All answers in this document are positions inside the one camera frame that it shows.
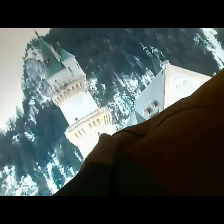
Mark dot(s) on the brown garment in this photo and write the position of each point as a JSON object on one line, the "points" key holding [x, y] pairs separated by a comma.
{"points": [[173, 153]]}

